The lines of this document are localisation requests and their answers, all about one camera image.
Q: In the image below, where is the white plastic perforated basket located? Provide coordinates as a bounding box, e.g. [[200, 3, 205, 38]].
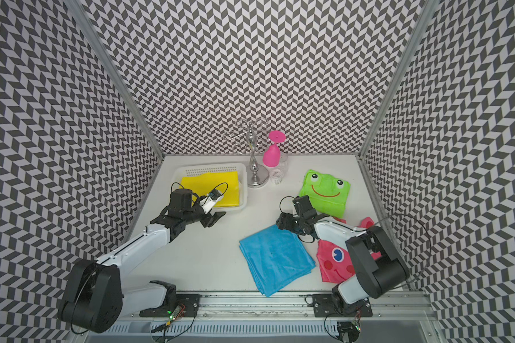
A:
[[172, 162, 248, 212]]

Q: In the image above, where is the silver metal glass rack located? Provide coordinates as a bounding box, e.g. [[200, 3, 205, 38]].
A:
[[225, 119, 269, 189]]

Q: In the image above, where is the pink plastic wine glass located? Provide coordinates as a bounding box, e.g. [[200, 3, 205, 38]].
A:
[[263, 130, 286, 168]]

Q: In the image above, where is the clear wine glass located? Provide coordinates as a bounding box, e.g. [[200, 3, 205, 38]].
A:
[[268, 152, 288, 184]]

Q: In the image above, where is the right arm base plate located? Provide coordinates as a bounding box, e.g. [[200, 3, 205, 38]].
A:
[[310, 293, 373, 318]]

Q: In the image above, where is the pink cartoon raincoat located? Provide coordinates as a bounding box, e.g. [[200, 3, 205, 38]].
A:
[[315, 217, 375, 284]]

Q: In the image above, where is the blue towel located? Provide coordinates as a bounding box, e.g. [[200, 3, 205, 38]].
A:
[[239, 225, 316, 297]]

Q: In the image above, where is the yellow raincoat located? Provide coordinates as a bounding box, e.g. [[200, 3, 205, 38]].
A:
[[181, 171, 240, 207]]

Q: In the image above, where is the aluminium front rail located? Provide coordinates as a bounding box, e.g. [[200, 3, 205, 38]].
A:
[[74, 290, 439, 322]]

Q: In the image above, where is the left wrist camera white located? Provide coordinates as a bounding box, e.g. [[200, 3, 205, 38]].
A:
[[199, 190, 223, 214]]

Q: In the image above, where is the left aluminium corner post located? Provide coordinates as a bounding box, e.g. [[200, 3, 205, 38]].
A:
[[64, 0, 165, 160]]

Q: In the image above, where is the aluminium corner post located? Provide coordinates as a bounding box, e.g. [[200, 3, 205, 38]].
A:
[[358, 0, 440, 159], [64, 0, 165, 160]]

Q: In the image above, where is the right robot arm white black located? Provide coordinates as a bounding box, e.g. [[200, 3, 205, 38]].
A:
[[276, 196, 410, 315]]

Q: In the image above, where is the green frog raincoat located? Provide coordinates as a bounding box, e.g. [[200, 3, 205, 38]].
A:
[[299, 169, 351, 219]]

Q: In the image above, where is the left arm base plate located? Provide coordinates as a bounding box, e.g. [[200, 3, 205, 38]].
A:
[[139, 294, 202, 320]]

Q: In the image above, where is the right aluminium corner post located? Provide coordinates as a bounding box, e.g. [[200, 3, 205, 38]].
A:
[[358, 0, 440, 159]]

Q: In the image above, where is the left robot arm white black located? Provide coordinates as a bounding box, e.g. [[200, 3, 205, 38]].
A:
[[57, 188, 224, 333]]

